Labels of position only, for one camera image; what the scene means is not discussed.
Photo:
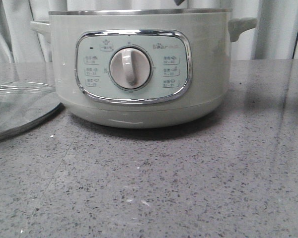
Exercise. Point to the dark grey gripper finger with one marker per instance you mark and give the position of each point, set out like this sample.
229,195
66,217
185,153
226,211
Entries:
181,2

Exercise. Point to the pale green electric cooking pot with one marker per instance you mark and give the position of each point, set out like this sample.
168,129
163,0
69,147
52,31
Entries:
142,68

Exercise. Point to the glass pot lid steel rim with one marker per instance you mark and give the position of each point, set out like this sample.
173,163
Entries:
24,105

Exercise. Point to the white pleated curtain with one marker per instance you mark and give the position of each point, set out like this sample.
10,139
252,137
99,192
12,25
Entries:
275,37

